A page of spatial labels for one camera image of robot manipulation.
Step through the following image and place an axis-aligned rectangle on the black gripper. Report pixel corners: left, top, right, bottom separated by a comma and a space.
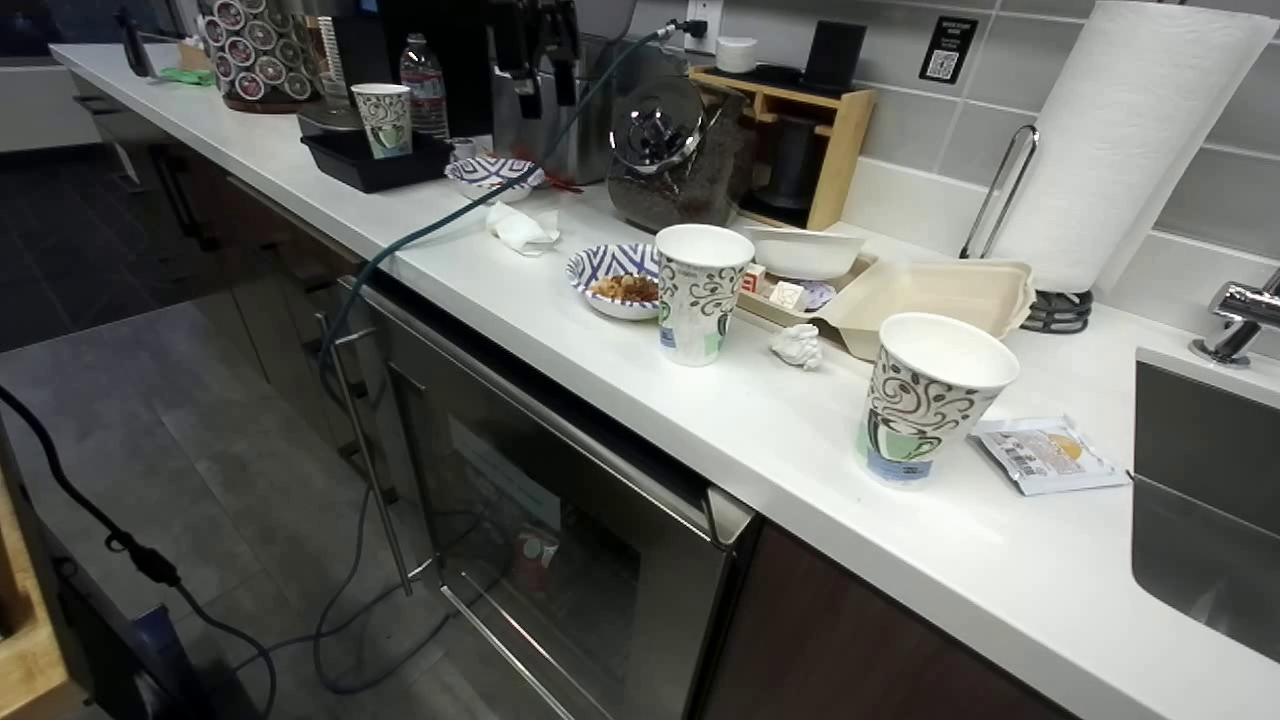
511, 35, 586, 119

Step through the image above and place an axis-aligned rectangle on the patterned paper cup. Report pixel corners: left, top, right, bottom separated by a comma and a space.
348, 82, 419, 166
654, 219, 761, 369
861, 310, 1026, 486

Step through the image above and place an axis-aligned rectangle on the black plastic tray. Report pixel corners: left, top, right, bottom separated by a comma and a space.
297, 125, 458, 198

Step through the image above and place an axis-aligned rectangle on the black appliance blue display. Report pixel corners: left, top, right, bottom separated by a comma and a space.
375, 0, 495, 140

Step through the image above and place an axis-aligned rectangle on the clear plastic water bottle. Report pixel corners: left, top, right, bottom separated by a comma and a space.
398, 34, 451, 147

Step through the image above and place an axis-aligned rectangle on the round glass lid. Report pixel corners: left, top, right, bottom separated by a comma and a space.
607, 84, 711, 179

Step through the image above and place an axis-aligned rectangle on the crumpled white tissue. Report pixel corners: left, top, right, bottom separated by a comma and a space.
482, 200, 570, 257

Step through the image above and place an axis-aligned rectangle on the small patterned bowl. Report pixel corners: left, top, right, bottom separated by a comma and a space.
570, 237, 670, 323

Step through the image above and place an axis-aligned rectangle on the small white cup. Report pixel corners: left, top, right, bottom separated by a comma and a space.
711, 34, 761, 82

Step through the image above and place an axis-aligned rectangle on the orange brown snack food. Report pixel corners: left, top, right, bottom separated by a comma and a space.
589, 274, 665, 310

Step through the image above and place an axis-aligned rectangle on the wooden rack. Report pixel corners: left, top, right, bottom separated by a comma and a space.
683, 64, 879, 232

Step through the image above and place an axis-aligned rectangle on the white bowl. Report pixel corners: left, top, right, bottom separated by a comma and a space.
744, 219, 873, 285

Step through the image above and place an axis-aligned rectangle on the dark brown base cabinet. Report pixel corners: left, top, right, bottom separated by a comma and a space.
73, 75, 392, 451
694, 515, 1085, 720

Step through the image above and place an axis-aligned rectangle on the green sponge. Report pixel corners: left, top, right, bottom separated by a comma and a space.
156, 61, 216, 94

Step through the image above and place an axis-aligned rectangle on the crumpled white paper ball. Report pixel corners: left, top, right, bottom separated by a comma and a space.
768, 321, 832, 373

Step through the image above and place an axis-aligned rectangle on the tall black dispenser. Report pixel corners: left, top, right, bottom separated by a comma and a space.
117, 3, 156, 82

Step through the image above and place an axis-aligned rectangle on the beige takeout container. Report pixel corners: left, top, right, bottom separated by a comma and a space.
738, 251, 1039, 369

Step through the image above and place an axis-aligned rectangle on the stainless steel dishwasher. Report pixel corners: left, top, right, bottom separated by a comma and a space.
358, 276, 765, 720

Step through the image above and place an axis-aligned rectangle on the metal paper towel holder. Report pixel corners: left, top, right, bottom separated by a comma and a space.
958, 119, 1100, 337

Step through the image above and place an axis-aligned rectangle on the white paper towel roll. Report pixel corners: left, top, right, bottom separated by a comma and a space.
994, 0, 1280, 298

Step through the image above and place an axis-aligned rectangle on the flat printed packet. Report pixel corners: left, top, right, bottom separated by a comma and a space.
968, 414, 1132, 501

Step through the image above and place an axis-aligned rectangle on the chrome faucet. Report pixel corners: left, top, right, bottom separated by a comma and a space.
1187, 268, 1280, 369

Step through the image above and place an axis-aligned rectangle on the wooden board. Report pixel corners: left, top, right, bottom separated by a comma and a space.
0, 465, 78, 720

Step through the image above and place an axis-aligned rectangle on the stainless steel sink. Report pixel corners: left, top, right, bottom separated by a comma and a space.
1129, 348, 1280, 667

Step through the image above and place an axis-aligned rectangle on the white wall outlet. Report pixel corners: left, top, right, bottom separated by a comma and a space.
682, 0, 732, 57

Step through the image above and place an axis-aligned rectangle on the blue power cable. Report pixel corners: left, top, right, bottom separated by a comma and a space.
307, 18, 694, 701

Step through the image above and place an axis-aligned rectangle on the black wire pod carousel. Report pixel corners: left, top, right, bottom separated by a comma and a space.
197, 0, 323, 117

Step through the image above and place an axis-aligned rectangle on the black wall plate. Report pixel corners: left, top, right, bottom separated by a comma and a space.
917, 13, 979, 88

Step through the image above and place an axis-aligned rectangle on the black floor cable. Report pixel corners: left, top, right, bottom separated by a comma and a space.
0, 384, 283, 720

